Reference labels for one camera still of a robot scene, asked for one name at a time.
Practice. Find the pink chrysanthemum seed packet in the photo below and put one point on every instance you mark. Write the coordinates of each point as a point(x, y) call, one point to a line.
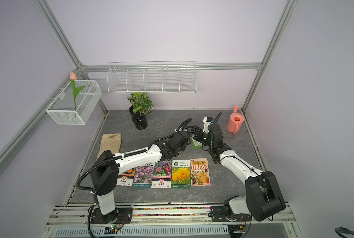
point(162, 175)

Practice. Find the beige work glove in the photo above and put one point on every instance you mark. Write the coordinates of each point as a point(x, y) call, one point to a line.
point(110, 142)

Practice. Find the pink artificial tulip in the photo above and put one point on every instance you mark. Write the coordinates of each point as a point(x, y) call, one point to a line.
point(75, 90)

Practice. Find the green potted plant black pot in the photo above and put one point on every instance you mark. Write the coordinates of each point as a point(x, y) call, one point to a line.
point(141, 106)

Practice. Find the orange marigold seed packet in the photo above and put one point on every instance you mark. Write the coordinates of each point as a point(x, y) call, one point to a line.
point(126, 178)

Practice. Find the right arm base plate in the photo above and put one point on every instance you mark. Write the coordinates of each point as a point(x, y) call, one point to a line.
point(217, 213)

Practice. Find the pink watering can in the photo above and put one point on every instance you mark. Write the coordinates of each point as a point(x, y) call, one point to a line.
point(235, 121)

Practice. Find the white orange-print seed packet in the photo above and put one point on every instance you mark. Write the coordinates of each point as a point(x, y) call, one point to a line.
point(199, 172)

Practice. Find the green seed packet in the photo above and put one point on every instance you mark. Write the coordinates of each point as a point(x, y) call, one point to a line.
point(196, 144)

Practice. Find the white wire wall shelf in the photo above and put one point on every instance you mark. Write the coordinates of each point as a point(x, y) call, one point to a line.
point(152, 77)

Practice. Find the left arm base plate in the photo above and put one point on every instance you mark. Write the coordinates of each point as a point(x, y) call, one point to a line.
point(118, 216)

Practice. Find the white mesh wall basket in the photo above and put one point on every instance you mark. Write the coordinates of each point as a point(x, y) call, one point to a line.
point(61, 109)

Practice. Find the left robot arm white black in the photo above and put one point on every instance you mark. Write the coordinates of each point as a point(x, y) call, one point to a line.
point(101, 178)

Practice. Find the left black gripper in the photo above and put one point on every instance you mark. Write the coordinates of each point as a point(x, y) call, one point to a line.
point(183, 148)

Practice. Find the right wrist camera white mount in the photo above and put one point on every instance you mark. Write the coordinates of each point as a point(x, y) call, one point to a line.
point(207, 121)

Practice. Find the aluminium front rail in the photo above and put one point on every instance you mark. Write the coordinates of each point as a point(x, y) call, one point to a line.
point(143, 214)

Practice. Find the sunflower seed packet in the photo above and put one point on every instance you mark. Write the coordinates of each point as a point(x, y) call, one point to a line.
point(181, 175)

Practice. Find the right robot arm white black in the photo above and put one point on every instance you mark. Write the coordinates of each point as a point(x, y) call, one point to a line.
point(263, 197)

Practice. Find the purple flower seed packet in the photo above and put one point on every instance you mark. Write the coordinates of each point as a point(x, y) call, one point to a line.
point(143, 176)

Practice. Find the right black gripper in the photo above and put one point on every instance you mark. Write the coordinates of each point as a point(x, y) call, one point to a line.
point(199, 132)

